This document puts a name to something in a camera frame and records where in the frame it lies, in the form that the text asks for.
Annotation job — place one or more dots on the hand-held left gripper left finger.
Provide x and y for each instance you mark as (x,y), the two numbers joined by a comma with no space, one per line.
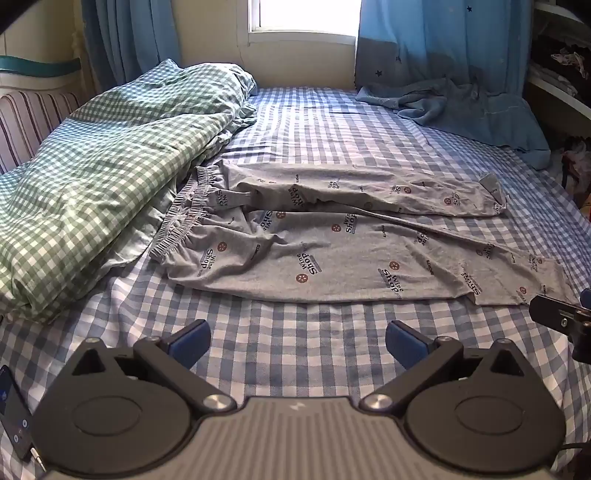
(190,344)

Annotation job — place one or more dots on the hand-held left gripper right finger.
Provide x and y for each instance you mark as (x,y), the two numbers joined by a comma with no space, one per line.
(405,345)

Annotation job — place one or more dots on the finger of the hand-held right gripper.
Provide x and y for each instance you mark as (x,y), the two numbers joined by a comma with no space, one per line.
(554,310)

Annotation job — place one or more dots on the grey printed pants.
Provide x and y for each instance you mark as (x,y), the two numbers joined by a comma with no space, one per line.
(323,249)

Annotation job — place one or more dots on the blue checked bed sheet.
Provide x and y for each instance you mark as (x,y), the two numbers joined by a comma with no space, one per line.
(295,332)

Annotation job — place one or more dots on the black smartphone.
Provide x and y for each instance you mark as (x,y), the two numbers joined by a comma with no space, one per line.
(14,415)

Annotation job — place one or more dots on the green checked duvet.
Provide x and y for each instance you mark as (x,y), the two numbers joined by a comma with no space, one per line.
(92,161)

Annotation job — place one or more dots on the white shelf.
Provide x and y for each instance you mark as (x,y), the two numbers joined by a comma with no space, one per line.
(558,85)

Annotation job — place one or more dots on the floral cloth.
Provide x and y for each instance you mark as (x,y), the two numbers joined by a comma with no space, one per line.
(572,60)

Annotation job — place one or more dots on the striped headboard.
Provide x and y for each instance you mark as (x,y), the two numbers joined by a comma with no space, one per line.
(32,120)

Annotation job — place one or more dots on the blue star curtain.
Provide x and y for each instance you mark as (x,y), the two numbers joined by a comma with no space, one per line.
(415,55)

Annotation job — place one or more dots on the window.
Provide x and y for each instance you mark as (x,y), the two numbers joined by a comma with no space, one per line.
(304,14)

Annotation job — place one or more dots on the teal rail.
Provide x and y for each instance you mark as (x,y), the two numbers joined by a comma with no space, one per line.
(37,65)

